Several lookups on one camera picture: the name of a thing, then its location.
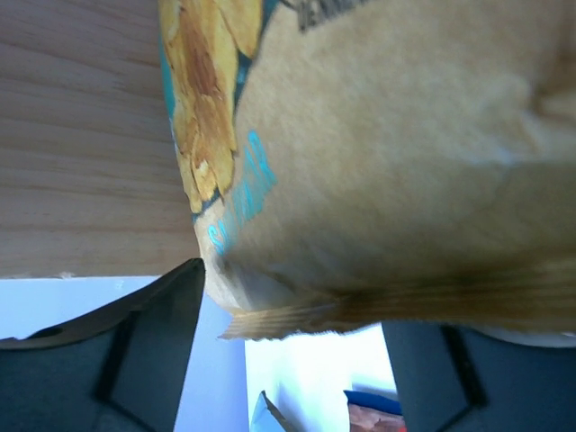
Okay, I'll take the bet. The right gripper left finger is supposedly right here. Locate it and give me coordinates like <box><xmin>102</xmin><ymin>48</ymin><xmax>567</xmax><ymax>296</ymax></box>
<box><xmin>1</xmin><ymin>258</ymin><xmax>205</xmax><ymax>431</ymax></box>

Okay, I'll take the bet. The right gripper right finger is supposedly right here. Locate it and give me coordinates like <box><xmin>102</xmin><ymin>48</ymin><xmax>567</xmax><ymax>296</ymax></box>
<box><xmin>382</xmin><ymin>322</ymin><xmax>575</xmax><ymax>431</ymax></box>

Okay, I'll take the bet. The wooden two-tier shelf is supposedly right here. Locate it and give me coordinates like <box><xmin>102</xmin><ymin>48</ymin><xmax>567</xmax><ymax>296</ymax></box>
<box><xmin>1</xmin><ymin>1</ymin><xmax>199</xmax><ymax>278</ymax></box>

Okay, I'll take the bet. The upside-down Burts spicy chilli bag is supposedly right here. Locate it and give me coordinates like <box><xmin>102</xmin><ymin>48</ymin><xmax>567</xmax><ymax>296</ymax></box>
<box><xmin>344</xmin><ymin>391</ymin><xmax>407</xmax><ymax>432</ymax></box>

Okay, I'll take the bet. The tan kettle chips bag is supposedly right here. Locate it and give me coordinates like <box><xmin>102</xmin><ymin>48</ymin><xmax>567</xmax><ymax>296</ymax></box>
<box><xmin>158</xmin><ymin>1</ymin><xmax>575</xmax><ymax>340</ymax></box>

